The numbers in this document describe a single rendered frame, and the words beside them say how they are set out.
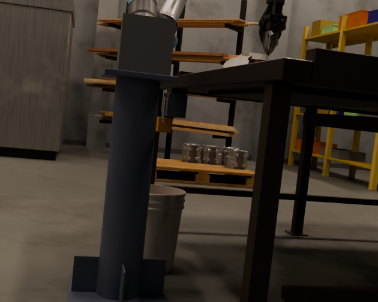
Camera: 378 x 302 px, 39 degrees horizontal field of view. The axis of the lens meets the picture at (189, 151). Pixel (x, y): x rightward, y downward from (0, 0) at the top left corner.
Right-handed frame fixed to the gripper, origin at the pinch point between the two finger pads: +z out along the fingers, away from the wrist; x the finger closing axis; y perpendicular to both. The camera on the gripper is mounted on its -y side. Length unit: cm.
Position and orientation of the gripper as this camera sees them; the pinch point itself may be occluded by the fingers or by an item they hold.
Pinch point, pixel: (267, 52)
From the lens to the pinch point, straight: 217.2
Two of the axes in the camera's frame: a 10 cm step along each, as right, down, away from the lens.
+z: -1.1, 9.9, 0.9
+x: 9.7, 0.8, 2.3
